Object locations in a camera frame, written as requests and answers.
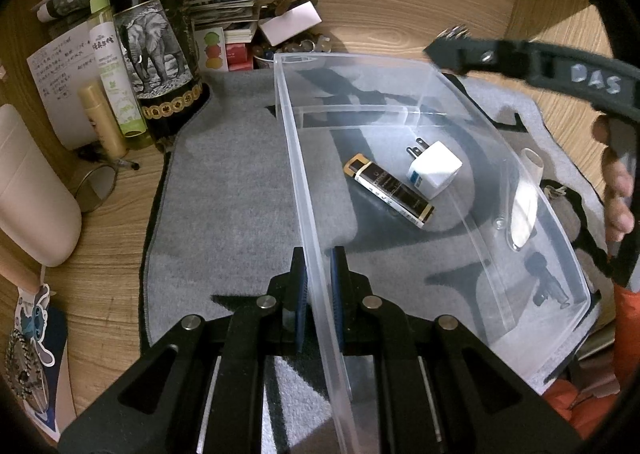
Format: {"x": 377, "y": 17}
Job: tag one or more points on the beige pouch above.
{"x": 35, "y": 194}

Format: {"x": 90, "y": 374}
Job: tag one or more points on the stack of printed papers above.
{"x": 225, "y": 9}

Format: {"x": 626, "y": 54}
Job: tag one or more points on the fruit sticker sheet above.
{"x": 212, "y": 49}

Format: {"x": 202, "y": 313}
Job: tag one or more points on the orange cloth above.
{"x": 627, "y": 334}

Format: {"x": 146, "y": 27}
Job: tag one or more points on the white and grey tube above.
{"x": 62, "y": 4}

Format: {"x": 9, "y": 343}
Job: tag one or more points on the blue cartoon sticker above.
{"x": 30, "y": 306}

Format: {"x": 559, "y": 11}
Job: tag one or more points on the black and gold lighter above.
{"x": 390, "y": 190}

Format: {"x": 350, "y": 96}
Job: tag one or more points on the green and white spray bottle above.
{"x": 113, "y": 79}

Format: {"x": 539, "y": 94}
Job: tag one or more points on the bowl of small trinkets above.
{"x": 295, "y": 49}

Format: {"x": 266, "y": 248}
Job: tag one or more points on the dark elephant label wine bottle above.
{"x": 150, "y": 49}

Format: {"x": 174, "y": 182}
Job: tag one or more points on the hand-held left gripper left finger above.
{"x": 300, "y": 299}

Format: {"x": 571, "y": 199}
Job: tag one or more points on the person's right hand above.
{"x": 617, "y": 194}

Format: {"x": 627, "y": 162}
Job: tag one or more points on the small white cylinder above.
{"x": 533, "y": 164}

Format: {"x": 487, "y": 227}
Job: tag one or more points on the small red box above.
{"x": 238, "y": 55}

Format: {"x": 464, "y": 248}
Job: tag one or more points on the clear plastic container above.
{"x": 450, "y": 259}

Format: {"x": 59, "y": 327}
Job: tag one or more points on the dark blue card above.
{"x": 56, "y": 374}

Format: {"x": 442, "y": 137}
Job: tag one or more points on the handwritten note paper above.
{"x": 55, "y": 69}

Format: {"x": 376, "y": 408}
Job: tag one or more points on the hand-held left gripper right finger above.
{"x": 338, "y": 299}

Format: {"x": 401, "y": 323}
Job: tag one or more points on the white power adapter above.
{"x": 435, "y": 170}

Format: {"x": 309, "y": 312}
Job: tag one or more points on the yellow lip balm tube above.
{"x": 100, "y": 119}

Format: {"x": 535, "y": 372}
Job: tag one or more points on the white card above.
{"x": 292, "y": 21}

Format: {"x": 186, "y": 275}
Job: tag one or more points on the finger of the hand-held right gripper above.
{"x": 495, "y": 58}

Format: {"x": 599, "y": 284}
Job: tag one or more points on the grey felt mat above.
{"x": 225, "y": 194}

